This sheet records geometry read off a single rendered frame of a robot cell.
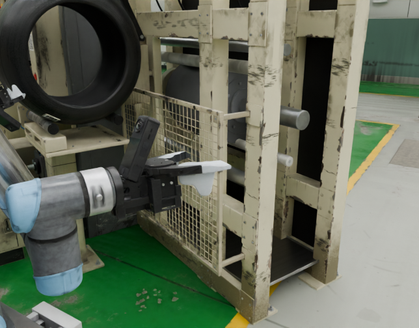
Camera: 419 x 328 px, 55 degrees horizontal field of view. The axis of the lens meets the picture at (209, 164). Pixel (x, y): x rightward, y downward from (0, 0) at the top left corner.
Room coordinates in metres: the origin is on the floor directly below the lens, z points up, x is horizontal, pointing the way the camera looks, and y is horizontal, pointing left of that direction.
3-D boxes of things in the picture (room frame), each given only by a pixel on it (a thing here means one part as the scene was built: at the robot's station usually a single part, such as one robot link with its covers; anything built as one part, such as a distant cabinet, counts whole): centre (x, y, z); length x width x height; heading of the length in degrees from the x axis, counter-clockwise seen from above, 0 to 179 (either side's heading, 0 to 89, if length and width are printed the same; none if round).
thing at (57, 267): (0.59, 0.26, 0.94); 0.11 x 0.08 x 0.11; 32
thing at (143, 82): (2.20, 0.44, 1.05); 0.20 x 0.15 x 0.30; 35
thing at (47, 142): (1.72, 0.73, 0.84); 0.36 x 0.09 x 0.06; 35
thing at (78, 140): (1.80, 0.62, 0.80); 0.37 x 0.36 x 0.02; 125
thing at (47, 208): (0.57, 0.25, 1.04); 0.11 x 0.08 x 0.09; 122
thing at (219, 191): (1.81, 0.22, 0.65); 0.90 x 0.02 x 0.70; 35
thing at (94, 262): (2.00, 0.78, 0.02); 0.27 x 0.27 x 0.04; 35
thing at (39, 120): (1.72, 0.73, 0.90); 0.35 x 0.05 x 0.05; 35
